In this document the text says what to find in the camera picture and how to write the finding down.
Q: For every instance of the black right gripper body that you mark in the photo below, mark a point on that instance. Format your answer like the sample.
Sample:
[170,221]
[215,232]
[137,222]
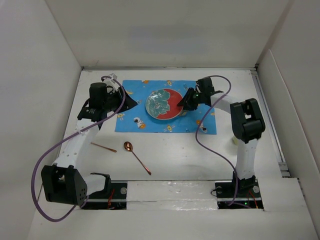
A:
[193,98]

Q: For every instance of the blue patterned cloth napkin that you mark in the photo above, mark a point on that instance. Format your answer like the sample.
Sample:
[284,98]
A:
[137,120]

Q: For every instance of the red and teal plate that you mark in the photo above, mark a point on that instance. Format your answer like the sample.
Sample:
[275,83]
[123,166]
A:
[162,104]

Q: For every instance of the copper spoon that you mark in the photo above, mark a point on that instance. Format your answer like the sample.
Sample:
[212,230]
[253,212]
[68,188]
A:
[129,148]

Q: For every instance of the pale yellow paper cup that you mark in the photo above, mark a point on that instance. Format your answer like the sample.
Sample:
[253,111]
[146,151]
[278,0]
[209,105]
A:
[235,140]

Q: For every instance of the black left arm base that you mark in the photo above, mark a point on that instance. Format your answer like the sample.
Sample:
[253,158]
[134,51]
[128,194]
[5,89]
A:
[114,199]

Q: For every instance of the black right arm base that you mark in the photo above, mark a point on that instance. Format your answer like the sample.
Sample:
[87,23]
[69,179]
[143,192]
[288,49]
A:
[246,196]

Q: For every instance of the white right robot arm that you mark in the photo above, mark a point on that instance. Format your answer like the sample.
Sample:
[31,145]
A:
[247,121]

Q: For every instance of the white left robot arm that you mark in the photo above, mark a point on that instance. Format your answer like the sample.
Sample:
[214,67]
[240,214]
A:
[62,181]

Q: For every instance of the copper fork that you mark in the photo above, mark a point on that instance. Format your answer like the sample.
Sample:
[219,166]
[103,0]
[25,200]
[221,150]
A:
[104,147]

